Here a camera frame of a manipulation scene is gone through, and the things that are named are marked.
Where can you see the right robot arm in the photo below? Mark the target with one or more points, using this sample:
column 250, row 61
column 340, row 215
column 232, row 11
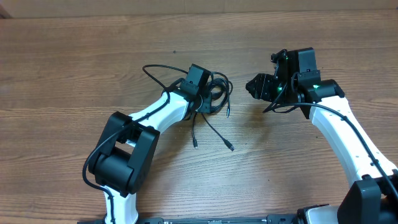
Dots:
column 372, row 177

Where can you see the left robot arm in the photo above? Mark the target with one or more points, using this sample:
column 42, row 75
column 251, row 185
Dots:
column 120, row 162

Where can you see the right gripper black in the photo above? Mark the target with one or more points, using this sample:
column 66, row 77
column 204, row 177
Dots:
column 259, row 81

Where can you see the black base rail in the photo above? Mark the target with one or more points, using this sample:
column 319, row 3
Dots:
column 214, row 221

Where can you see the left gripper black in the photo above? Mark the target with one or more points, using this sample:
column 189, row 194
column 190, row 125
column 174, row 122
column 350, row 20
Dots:
column 205, row 102

